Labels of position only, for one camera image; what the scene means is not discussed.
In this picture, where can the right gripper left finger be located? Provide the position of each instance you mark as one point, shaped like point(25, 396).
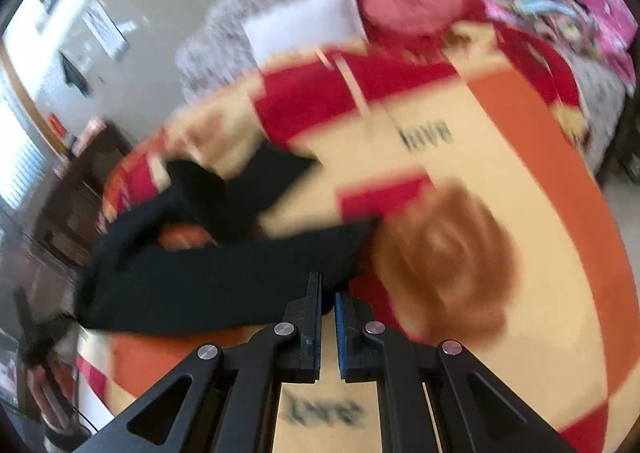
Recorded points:
point(224, 400)

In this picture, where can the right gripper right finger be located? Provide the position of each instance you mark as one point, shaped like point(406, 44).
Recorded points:
point(435, 398)

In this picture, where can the black pants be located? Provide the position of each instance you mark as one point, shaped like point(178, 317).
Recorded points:
point(191, 261)

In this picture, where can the dark wooden table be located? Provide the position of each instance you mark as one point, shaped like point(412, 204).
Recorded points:
point(65, 225)

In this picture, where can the dark hanging cloth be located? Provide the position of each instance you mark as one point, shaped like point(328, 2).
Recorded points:
point(73, 77)

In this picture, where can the red orange rose blanket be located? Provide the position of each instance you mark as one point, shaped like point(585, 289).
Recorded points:
point(491, 229)

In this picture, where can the floral grey quilt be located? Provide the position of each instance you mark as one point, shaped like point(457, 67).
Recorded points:
point(241, 35)

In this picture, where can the white pillow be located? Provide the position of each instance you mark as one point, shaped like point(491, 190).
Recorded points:
point(302, 24)

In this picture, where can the red heart cushion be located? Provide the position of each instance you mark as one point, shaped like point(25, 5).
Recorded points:
point(419, 18)

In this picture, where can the wall calendar poster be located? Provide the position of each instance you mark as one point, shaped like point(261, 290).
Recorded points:
point(105, 30)

